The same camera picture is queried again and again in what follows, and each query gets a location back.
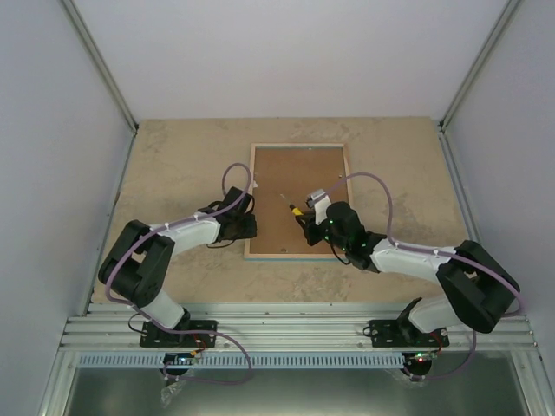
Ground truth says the aluminium corner post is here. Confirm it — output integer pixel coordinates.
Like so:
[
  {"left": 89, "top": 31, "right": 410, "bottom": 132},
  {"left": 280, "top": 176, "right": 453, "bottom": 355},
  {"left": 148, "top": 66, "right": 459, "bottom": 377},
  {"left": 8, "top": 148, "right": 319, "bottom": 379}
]
[
  {"left": 437, "top": 0, "right": 523, "bottom": 133},
  {"left": 59, "top": 0, "right": 139, "bottom": 134}
]

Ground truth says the black mounting plate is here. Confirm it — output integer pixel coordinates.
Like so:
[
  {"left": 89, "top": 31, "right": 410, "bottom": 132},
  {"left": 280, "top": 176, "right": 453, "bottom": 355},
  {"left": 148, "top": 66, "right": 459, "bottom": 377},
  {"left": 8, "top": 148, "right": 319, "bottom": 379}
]
[
  {"left": 139, "top": 320, "right": 218, "bottom": 349},
  {"left": 362, "top": 320, "right": 450, "bottom": 348}
]

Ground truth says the teal wooden picture frame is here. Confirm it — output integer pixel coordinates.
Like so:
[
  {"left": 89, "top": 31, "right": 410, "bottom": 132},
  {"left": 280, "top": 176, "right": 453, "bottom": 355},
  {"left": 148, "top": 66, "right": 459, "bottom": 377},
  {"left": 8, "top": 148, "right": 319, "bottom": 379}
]
[{"left": 244, "top": 142, "right": 353, "bottom": 263}]

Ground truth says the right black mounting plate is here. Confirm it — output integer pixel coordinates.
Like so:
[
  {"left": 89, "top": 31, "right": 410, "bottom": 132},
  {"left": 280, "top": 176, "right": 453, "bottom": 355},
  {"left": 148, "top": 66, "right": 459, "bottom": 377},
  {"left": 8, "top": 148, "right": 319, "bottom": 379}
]
[{"left": 362, "top": 320, "right": 450, "bottom": 348}]

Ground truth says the yellow handled screwdriver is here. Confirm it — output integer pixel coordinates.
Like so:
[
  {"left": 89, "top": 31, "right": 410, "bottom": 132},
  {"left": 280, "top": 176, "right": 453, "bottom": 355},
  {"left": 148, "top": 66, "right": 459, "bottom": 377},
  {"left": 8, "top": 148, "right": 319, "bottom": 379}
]
[{"left": 280, "top": 193, "right": 304, "bottom": 217}]

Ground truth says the slotted cable duct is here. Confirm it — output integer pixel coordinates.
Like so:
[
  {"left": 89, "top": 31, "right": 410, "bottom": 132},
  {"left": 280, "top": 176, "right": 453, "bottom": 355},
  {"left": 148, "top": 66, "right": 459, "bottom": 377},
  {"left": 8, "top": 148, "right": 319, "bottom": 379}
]
[{"left": 77, "top": 352, "right": 404, "bottom": 369}]

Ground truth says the brown frame backing board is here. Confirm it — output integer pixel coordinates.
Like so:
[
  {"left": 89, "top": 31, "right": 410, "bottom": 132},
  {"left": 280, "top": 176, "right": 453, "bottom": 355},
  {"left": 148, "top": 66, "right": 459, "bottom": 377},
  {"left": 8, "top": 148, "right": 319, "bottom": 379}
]
[{"left": 248, "top": 146, "right": 348, "bottom": 256}]

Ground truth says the right aluminium corner post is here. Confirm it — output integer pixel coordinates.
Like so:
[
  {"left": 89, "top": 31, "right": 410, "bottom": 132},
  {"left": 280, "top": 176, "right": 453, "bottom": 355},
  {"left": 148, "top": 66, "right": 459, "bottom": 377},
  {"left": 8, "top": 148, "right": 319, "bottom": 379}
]
[{"left": 437, "top": 0, "right": 523, "bottom": 133}]

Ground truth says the aluminium rail base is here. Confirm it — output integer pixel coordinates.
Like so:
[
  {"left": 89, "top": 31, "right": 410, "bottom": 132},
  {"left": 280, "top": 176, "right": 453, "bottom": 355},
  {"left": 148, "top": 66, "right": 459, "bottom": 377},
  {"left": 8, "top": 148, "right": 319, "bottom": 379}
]
[{"left": 60, "top": 301, "right": 539, "bottom": 354}]

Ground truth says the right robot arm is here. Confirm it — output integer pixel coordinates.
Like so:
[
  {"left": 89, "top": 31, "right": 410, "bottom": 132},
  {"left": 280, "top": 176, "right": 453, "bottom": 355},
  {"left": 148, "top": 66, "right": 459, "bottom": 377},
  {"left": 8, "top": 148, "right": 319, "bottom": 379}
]
[{"left": 292, "top": 200, "right": 520, "bottom": 348}]

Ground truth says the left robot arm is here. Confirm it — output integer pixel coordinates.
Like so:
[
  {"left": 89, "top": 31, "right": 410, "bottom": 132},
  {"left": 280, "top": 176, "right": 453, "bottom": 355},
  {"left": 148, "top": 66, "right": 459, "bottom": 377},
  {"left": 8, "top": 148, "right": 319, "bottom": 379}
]
[{"left": 98, "top": 187, "right": 257, "bottom": 346}]

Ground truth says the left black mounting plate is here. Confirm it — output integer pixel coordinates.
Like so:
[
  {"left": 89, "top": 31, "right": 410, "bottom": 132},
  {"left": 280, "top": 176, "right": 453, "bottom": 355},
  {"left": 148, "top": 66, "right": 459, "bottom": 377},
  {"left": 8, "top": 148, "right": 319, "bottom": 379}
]
[{"left": 139, "top": 320, "right": 218, "bottom": 349}]

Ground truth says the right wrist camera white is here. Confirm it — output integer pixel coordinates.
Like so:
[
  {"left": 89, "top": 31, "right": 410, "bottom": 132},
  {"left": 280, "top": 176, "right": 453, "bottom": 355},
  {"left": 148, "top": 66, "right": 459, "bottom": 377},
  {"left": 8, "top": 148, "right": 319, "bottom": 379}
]
[{"left": 306, "top": 189, "right": 331, "bottom": 225}]

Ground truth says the left aluminium corner post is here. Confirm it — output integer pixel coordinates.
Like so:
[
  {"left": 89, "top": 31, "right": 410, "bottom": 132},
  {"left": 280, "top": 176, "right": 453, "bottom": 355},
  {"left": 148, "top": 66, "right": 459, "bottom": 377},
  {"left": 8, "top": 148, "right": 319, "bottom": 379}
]
[{"left": 59, "top": 0, "right": 139, "bottom": 134}]

